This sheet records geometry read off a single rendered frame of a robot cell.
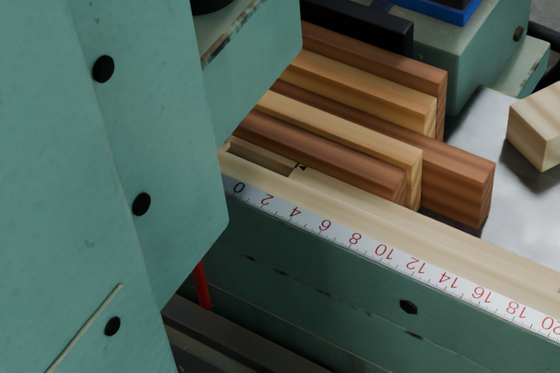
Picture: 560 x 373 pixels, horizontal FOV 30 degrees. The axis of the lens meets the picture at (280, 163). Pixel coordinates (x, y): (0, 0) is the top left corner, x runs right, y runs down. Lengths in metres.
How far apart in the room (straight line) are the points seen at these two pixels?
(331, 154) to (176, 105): 0.20
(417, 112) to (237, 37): 0.14
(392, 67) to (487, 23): 0.09
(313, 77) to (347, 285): 0.14
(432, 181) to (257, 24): 0.16
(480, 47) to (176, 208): 0.31
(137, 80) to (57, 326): 0.11
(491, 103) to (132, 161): 0.36
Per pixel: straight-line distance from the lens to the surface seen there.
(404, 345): 0.65
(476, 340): 0.61
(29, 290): 0.36
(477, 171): 0.65
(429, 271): 0.59
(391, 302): 0.62
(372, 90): 0.67
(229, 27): 0.56
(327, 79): 0.68
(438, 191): 0.67
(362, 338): 0.67
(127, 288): 0.41
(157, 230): 0.50
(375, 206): 0.64
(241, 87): 0.59
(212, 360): 0.75
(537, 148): 0.70
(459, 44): 0.71
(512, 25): 0.80
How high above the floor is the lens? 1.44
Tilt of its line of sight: 49 degrees down
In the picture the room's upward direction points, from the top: 6 degrees counter-clockwise
